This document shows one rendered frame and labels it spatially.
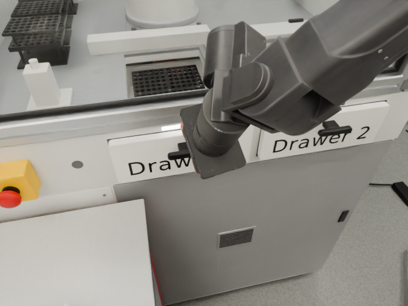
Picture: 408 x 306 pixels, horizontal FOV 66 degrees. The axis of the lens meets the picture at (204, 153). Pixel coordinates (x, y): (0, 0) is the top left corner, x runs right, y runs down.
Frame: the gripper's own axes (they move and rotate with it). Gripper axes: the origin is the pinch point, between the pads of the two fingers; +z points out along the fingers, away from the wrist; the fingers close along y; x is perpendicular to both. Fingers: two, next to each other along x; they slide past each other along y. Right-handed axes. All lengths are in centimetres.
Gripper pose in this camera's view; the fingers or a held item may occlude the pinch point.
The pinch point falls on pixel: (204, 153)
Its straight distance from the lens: 51.7
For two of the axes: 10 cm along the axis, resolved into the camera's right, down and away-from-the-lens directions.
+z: -1.4, 2.4, 9.6
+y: -3.2, -9.3, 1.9
